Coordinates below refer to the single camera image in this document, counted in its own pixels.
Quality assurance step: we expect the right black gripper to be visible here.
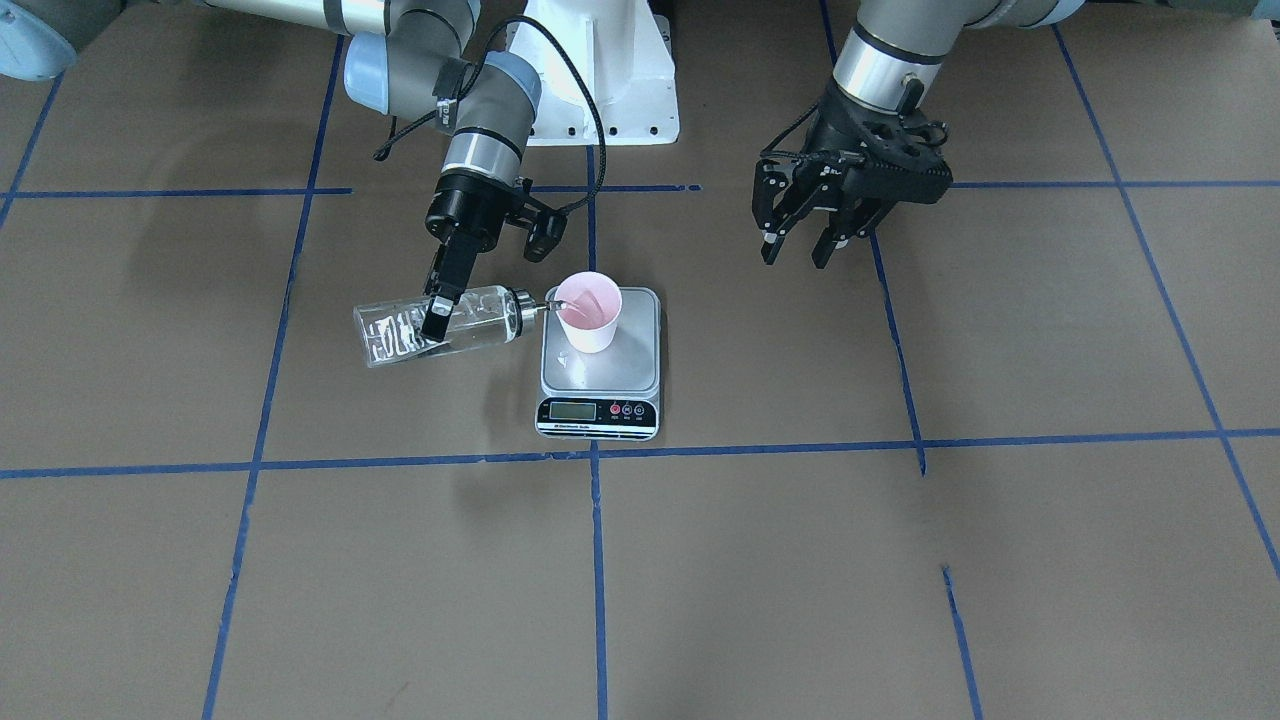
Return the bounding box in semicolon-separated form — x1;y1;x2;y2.
420;172;526;342

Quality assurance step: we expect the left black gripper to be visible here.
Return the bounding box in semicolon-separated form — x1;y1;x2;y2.
751;81;954;269

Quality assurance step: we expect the clear glass sauce bottle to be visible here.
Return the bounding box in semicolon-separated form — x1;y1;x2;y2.
352;284;568;368

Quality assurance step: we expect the pink paper cup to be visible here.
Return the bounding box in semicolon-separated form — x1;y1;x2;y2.
552;272;623;354

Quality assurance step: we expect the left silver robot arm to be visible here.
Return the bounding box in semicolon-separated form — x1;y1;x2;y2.
751;1;1080;269

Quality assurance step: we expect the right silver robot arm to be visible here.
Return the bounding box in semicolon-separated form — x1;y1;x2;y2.
3;1;564;343

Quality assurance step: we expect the digital kitchen scale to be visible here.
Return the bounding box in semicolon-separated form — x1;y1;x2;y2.
534;287;662;442

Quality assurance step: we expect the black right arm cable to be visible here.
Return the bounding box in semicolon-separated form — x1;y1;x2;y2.
372;15;608;217

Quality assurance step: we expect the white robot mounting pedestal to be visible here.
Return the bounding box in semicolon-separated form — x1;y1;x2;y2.
507;1;681;147

